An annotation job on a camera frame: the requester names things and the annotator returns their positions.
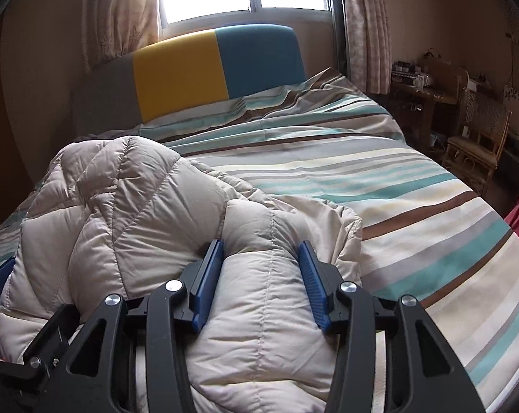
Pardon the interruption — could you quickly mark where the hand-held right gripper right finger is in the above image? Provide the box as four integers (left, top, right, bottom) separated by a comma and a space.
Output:
297, 241, 487, 413

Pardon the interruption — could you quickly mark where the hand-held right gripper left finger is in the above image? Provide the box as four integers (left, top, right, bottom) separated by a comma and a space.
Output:
48, 239, 225, 413

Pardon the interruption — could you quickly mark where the beige quilted down jacket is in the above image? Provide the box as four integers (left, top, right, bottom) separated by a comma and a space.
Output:
0, 135, 364, 413

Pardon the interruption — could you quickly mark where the striped bed cover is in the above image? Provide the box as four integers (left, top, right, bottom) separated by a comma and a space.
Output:
0, 66, 519, 413

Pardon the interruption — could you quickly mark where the grey yellow blue headboard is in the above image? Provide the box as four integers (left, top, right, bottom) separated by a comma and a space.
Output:
70, 25, 308, 137

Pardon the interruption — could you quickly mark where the wooden desk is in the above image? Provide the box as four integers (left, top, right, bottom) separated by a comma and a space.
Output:
388, 58, 470, 148

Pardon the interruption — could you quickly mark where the wicker chair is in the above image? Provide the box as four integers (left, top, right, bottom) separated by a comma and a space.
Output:
441, 87, 512, 197

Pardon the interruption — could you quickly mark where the clutter on desk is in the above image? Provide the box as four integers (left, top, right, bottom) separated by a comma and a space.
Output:
392, 60, 435, 89

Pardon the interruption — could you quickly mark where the patterned curtain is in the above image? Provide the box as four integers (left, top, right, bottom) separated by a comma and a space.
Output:
343, 0, 392, 95
82, 0, 162, 75

